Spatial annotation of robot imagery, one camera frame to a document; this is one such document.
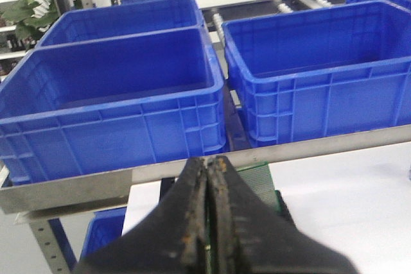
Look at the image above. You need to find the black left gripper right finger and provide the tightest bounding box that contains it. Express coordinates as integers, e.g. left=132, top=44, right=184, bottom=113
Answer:
left=207, top=155, right=358, bottom=273

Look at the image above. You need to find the far left blue crate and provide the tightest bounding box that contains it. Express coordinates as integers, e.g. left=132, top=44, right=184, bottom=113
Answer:
left=36, top=0, right=205, bottom=48

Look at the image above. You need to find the green perforated circuit board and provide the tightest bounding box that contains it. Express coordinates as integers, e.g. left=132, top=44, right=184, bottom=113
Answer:
left=207, top=156, right=281, bottom=273

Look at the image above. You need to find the perforated steel table leg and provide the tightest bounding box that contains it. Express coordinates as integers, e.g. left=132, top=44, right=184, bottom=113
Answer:
left=15, top=212, right=77, bottom=273

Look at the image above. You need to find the steel table edge rail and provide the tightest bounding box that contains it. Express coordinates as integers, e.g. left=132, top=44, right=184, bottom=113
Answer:
left=1, top=125, right=410, bottom=220

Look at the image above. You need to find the green potted plant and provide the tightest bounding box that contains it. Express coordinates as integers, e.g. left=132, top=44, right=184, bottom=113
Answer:
left=0, top=0, right=103, bottom=42

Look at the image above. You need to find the centre blue plastic crate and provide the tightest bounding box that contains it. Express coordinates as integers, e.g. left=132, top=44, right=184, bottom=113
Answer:
left=222, top=1, right=410, bottom=147

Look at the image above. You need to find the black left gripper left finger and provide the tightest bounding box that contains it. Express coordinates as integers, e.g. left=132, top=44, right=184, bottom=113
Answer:
left=74, top=158, right=207, bottom=273

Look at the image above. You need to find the roller conveyor track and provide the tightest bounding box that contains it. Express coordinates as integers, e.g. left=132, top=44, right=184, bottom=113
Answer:
left=201, top=0, right=345, bottom=42

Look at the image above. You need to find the low blue crate under table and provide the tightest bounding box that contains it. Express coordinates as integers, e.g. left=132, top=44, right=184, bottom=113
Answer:
left=80, top=207, right=127, bottom=259

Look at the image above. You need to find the left blue plastic crate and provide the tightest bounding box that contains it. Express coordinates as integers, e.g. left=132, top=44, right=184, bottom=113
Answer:
left=1, top=27, right=226, bottom=185

